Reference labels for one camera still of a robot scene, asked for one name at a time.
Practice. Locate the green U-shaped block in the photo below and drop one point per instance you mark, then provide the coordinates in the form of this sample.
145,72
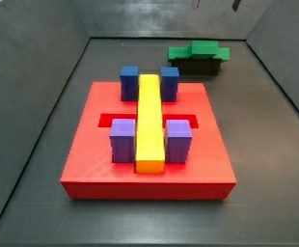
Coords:
199,49

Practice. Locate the black L-shaped fixture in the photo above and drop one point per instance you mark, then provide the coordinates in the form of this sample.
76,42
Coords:
198,66

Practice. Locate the red base board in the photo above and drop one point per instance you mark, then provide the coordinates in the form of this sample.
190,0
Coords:
94,177

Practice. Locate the yellow long bar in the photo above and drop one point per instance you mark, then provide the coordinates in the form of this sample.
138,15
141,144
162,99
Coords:
150,156

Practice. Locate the purple post left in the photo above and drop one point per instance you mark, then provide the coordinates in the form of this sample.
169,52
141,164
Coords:
122,137

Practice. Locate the purple post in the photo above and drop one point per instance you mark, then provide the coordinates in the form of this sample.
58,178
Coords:
178,140
122,137

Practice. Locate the purple post right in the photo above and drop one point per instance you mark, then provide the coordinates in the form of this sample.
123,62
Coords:
178,140

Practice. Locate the blue post right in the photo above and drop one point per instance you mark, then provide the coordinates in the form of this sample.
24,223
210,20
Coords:
170,80

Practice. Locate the blue post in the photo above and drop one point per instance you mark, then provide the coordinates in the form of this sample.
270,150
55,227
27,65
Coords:
170,80
129,79

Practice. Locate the blue post left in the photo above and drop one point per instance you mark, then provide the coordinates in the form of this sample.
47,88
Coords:
129,79

